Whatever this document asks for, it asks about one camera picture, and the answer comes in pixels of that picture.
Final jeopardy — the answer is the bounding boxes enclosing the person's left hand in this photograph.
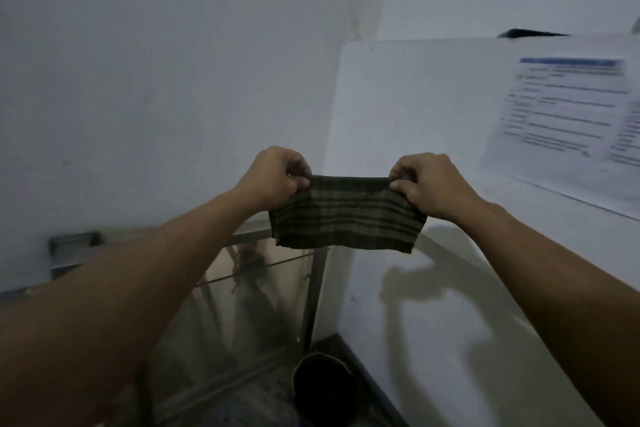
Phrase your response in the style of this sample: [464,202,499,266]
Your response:
[235,145,313,212]

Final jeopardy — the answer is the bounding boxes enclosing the person's right hand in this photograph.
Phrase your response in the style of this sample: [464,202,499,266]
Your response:
[388,152,485,223]

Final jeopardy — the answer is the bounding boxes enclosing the dark green striped cloth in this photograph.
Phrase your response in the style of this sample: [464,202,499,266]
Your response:
[268,174,428,255]

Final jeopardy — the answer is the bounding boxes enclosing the person's left forearm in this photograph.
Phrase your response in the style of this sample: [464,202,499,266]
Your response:
[0,185,261,427]

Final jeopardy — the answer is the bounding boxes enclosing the person's right forearm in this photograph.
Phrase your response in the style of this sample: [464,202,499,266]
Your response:
[457,197,640,427]

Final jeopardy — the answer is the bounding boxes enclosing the white refrigerator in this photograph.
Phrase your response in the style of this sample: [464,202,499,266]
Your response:
[312,33,640,427]

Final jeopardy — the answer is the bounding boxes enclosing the glass display cabinet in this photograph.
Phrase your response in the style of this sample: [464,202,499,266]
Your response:
[48,214,331,427]

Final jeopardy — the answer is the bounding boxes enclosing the white printed paper sheet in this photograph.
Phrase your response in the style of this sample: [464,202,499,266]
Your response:
[481,56,632,177]
[606,101,640,168]

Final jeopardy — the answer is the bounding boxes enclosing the black object atop refrigerator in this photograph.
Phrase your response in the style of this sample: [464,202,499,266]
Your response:
[497,28,571,38]

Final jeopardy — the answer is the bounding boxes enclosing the black bucket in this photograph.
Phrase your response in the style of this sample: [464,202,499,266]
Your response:
[292,352,362,427]

